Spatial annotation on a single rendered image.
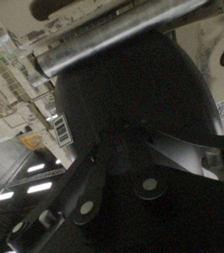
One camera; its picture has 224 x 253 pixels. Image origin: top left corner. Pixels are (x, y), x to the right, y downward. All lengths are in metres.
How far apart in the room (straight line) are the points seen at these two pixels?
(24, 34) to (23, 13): 0.03
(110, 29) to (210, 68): 0.30
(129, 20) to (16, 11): 0.17
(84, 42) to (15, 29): 0.10
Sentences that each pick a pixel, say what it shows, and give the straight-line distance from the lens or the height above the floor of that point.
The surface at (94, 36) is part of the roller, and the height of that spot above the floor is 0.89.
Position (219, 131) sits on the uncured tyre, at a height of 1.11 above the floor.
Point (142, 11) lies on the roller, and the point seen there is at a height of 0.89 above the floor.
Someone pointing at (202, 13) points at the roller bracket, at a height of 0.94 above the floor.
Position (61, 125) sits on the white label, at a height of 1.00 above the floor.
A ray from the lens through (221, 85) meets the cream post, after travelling 0.52.
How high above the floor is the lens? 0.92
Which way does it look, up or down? 29 degrees up
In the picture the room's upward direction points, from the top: 154 degrees clockwise
